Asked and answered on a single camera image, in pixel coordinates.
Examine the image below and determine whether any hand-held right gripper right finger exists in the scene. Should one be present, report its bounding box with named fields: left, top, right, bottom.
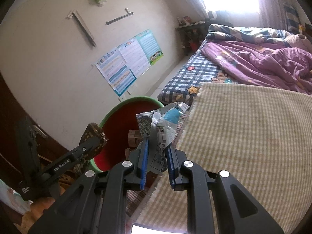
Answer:
left=164, top=146, right=284, bottom=234

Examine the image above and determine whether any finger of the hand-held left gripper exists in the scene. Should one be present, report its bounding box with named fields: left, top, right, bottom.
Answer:
left=69, top=136, right=103, bottom=162

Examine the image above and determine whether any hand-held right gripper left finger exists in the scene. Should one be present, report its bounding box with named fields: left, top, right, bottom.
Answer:
left=28, top=136, right=150, bottom=234

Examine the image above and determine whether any brown snack wrapper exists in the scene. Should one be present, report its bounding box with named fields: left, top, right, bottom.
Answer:
left=80, top=123, right=109, bottom=161

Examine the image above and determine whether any red bucket with green rim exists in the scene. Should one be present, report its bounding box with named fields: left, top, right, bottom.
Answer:
left=89, top=96, right=164, bottom=176

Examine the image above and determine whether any silver teal wrapper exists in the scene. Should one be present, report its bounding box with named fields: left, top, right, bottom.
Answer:
left=135, top=102, right=191, bottom=173

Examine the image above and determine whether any camouflage cloth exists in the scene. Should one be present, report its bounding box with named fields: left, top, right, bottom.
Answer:
left=58, top=160, right=84, bottom=184

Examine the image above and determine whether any white plastic bag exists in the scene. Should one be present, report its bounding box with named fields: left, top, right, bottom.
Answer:
left=0, top=179, right=32, bottom=215

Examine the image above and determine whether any dark wooden door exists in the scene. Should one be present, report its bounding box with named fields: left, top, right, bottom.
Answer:
left=0, top=73, right=71, bottom=176

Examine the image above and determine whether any black smartphone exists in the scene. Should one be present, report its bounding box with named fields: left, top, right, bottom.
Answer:
left=131, top=224, right=188, bottom=234

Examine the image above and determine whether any beige striped table mat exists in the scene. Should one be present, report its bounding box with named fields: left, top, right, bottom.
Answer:
left=125, top=82, right=312, bottom=234

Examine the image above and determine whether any blue checked bed sheet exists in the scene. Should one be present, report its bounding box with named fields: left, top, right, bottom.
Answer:
left=156, top=51, right=242, bottom=105

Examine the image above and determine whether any dark cluttered shelf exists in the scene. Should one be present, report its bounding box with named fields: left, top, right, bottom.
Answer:
left=175, top=16, right=207, bottom=54

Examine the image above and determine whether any purple quilt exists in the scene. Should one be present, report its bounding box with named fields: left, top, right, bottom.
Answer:
left=201, top=40, right=312, bottom=95

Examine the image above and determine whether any blue plaid blanket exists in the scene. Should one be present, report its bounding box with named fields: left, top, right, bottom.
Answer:
left=205, top=24, right=293, bottom=48

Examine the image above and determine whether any pale purple curtain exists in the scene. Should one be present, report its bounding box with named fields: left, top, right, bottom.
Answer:
left=168, top=0, right=207, bottom=21
left=257, top=0, right=288, bottom=27

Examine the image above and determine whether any blue plaid cushion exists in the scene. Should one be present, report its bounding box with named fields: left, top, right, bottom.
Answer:
left=284, top=2, right=301, bottom=30

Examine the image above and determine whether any metal door handle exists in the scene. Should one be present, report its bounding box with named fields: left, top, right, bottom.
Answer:
left=33, top=124, right=48, bottom=139

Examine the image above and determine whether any blue chart wall poster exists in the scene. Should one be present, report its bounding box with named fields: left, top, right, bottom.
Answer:
left=95, top=47, right=137, bottom=97

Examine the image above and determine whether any white chart wall poster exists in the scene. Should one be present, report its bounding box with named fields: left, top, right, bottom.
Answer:
left=117, top=38, right=152, bottom=78

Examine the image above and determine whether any green chart wall poster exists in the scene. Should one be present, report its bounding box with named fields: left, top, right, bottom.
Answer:
left=135, top=29, right=164, bottom=66

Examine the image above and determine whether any metal wall bracket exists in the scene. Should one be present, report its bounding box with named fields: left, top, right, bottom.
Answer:
left=67, top=9, right=96, bottom=48

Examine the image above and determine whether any metal wall rail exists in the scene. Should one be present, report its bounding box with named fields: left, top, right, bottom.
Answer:
left=105, top=8, right=134, bottom=25

